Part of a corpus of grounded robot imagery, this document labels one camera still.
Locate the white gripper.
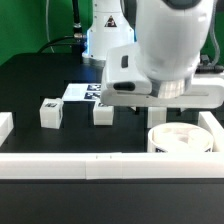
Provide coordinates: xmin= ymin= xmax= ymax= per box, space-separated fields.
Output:
xmin=101 ymin=43 xmax=224 ymax=108

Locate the white round stool seat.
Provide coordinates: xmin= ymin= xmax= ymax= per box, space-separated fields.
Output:
xmin=147 ymin=122 xmax=214 ymax=153

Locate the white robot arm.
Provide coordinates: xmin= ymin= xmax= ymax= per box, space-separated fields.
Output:
xmin=83 ymin=0 xmax=224 ymax=108

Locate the white fiducial marker sheet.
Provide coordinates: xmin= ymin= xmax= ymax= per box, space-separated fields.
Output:
xmin=62 ymin=83 xmax=101 ymax=102

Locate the white right fence piece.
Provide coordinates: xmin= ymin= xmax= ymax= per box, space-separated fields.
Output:
xmin=198 ymin=111 xmax=224 ymax=153

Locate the white fence piece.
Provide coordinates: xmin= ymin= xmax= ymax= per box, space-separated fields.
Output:
xmin=0 ymin=112 xmax=14 ymax=147
xmin=198 ymin=111 xmax=224 ymax=153

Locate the white front fence bar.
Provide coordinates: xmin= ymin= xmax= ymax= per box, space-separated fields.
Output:
xmin=0 ymin=152 xmax=224 ymax=180

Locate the white left fence piece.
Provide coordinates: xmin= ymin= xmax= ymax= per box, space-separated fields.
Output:
xmin=0 ymin=112 xmax=14 ymax=147

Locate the black thick cable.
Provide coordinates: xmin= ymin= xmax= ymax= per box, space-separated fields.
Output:
xmin=37 ymin=0 xmax=88 ymax=54

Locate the thin white cable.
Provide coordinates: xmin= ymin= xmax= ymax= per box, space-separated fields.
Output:
xmin=45 ymin=0 xmax=55 ymax=54

